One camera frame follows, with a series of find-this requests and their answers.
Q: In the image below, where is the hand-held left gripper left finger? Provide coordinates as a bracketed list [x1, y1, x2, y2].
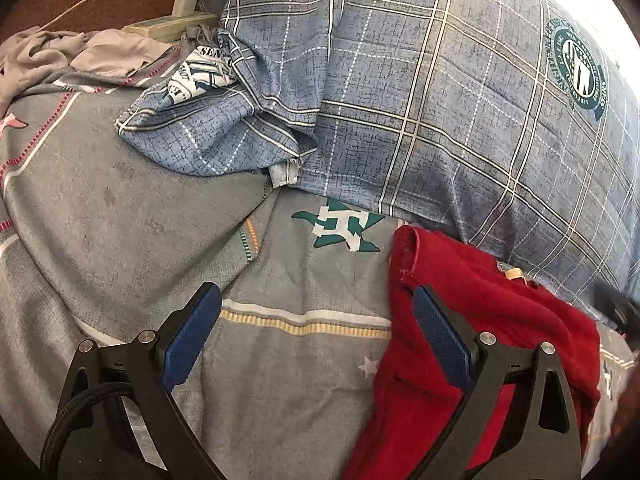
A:
[50, 282, 227, 480]

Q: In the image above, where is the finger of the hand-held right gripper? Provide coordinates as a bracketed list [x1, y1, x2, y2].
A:
[595, 281, 640, 337]

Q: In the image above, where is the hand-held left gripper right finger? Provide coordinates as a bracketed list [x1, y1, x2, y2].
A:
[412, 284, 584, 480]

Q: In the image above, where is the red knit garment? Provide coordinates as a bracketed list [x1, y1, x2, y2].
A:
[342, 225, 603, 480]

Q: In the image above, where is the grey printed bed sheet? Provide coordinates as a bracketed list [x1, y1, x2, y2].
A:
[0, 75, 640, 480]

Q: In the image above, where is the blue plaid quilt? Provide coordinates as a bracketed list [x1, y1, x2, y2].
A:
[116, 0, 640, 321]

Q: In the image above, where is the beige power strip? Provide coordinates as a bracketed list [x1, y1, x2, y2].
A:
[122, 11, 218, 41]

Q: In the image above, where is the grey crumpled cloth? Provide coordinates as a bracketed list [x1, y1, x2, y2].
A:
[0, 29, 173, 116]

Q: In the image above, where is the brown wooden headboard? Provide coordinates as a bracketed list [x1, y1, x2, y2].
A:
[0, 0, 221, 46]

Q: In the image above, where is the black braided cable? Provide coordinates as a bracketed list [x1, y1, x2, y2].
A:
[40, 382, 126, 480]

